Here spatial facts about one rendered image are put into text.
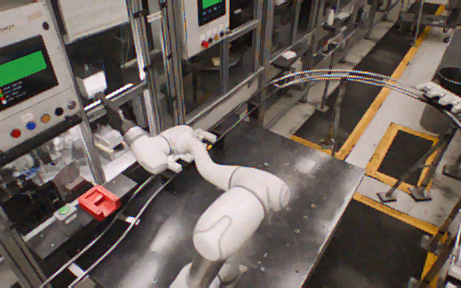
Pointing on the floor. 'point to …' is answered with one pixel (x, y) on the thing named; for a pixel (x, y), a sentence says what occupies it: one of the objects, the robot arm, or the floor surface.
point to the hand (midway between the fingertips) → (102, 98)
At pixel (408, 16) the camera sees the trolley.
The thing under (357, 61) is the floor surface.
